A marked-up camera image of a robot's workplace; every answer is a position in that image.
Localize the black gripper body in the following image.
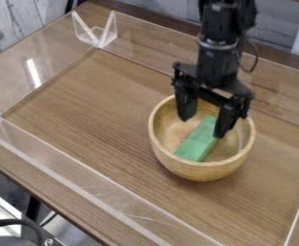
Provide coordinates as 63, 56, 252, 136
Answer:
171, 61, 256, 119

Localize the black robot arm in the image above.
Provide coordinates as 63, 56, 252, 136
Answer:
172, 0, 256, 138

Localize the green rectangular block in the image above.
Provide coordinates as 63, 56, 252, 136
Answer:
175, 115, 216, 162

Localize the clear acrylic barrier wall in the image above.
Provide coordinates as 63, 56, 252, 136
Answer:
0, 3, 299, 246

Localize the wooden brown bowl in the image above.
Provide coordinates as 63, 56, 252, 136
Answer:
148, 95, 255, 182

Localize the clear acrylic corner bracket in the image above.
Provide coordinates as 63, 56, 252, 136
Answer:
71, 11, 116, 49

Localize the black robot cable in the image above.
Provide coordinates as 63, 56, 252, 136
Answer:
236, 37, 259, 73

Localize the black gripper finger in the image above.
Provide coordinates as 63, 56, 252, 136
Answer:
175, 83, 198, 122
214, 104, 239, 138

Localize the black table leg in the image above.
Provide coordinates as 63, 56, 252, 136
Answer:
25, 196, 41, 221

